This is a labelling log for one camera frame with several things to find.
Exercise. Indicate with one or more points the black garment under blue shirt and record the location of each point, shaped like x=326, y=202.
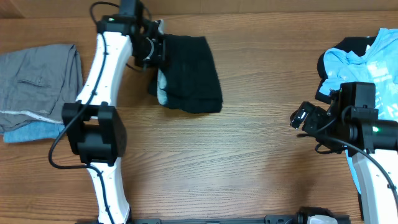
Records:
x=355, y=44

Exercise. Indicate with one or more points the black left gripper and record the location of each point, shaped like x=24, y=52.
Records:
x=160, y=57

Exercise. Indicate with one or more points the folded blue cloth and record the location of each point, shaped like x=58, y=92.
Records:
x=33, y=131

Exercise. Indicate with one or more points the folded grey shorts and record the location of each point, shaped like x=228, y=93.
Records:
x=37, y=82

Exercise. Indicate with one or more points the light blue t-shirt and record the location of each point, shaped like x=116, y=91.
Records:
x=378, y=65

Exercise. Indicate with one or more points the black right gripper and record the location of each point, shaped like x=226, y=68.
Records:
x=316, y=114

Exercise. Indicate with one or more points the black shorts with mesh lining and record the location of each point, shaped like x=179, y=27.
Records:
x=188, y=79

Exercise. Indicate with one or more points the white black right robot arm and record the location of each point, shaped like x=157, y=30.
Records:
x=351, y=125

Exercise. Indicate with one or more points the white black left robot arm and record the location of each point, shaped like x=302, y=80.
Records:
x=93, y=126

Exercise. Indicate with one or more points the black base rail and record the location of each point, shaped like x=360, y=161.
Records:
x=268, y=219

